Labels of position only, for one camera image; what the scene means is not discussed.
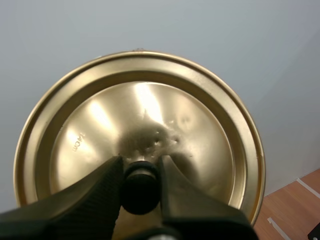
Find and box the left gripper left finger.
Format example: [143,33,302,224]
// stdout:
[0,155,125,240]

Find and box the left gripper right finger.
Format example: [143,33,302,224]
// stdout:
[156,154,260,240]

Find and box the gold lid with black knob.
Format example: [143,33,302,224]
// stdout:
[12,50,266,233]

